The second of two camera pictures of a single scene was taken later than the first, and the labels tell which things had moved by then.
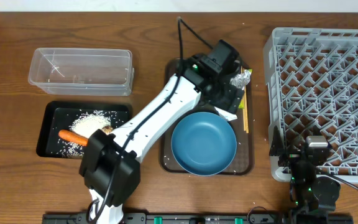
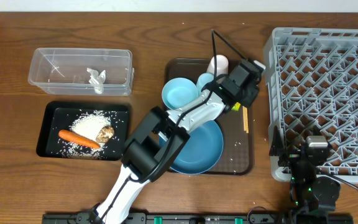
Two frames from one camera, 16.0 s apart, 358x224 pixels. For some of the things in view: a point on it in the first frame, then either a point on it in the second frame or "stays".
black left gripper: [228, 101] → [255, 93]
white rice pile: [85, 126] stays
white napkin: [229, 117] → [97, 79]
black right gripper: [278, 149] stays
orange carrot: [71, 137] stays
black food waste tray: [58, 116] stays
